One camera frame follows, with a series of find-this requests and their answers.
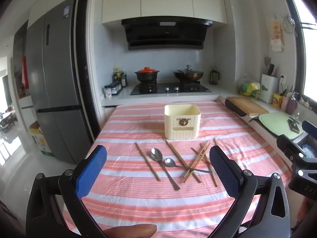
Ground red hanging cloth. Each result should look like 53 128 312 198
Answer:
21 56 30 89

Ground pink striped tablecloth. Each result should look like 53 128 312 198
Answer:
61 100 293 238

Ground cardboard box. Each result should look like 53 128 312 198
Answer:
28 121 55 157

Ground black clay pot red lid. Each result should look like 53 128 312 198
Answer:
134 67 160 83

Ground grey refrigerator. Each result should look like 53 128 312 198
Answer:
26 0 86 164

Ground large steel spoon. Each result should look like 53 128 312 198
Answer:
151 148 181 191

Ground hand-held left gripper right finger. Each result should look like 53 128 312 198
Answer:
209 145 291 238

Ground green cutting board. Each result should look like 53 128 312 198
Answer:
258 112 305 140

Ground glass kettle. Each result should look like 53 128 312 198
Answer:
210 69 220 85

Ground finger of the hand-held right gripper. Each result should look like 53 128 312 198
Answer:
276 134 308 165
302 120 317 140

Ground yellow packet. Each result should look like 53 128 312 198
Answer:
272 93 283 108

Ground black range hood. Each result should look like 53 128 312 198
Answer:
121 18 213 51

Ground black gas cooktop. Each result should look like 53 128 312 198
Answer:
130 82 212 96

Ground black oblong tray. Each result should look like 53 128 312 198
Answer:
224 99 247 117

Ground wok with glass lid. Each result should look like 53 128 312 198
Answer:
173 65 205 82

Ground group of condiment bottles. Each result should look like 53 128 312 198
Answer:
112 67 128 88

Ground yellow green bag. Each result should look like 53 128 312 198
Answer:
238 81 262 97

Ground wooden cutting board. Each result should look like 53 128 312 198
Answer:
226 96 269 117

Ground wall calendar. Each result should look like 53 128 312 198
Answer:
269 19 286 53

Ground soap dispenser bottle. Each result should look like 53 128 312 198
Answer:
287 92 299 115

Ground black door frame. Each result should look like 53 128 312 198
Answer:
75 0 100 145

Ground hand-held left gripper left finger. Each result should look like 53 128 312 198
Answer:
26 145 109 238

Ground pile of crossed chopsticks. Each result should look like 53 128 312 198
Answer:
183 140 213 184

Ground white knife block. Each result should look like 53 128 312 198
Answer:
261 74 278 104

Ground small steel spoon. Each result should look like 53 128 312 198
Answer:
165 158 212 174

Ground cream ribbed utensil box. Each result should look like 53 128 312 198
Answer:
164 104 201 140

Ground white upper cabinets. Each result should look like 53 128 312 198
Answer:
101 0 228 26

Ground hanging wire trivet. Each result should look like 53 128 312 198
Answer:
282 14 297 34

